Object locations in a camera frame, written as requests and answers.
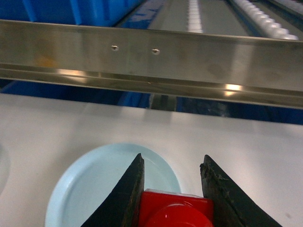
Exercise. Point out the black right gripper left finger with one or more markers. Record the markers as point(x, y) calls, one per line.
point(121, 207)

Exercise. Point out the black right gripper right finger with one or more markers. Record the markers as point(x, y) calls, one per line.
point(232, 206)

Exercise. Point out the red one-stud toy block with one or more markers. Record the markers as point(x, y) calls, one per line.
point(170, 209)

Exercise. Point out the light blue plastic plate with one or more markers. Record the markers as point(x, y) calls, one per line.
point(91, 178)

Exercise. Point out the white roller conveyor track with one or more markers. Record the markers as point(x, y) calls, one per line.
point(251, 18)

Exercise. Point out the large blue bin top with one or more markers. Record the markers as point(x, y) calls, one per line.
point(71, 12)

